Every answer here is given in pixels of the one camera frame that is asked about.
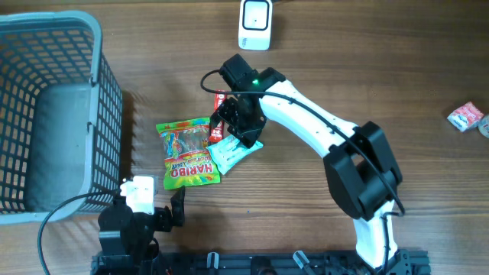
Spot red Nescafe stick sachet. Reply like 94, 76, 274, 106
209, 90, 227, 144

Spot mint wet wipes pack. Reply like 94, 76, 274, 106
207, 135, 263, 174

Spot green Haribo worms bag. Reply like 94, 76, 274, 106
156, 118, 221, 190

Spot green lid jar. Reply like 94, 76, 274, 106
478, 115, 489, 138

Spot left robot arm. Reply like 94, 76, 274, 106
90, 187, 186, 275

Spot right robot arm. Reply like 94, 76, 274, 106
211, 64, 405, 274

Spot white barcode scanner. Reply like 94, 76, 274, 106
238, 0, 273, 51

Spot grey plastic shopping basket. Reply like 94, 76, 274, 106
1, 11, 123, 225

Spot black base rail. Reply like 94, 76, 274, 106
90, 249, 431, 275

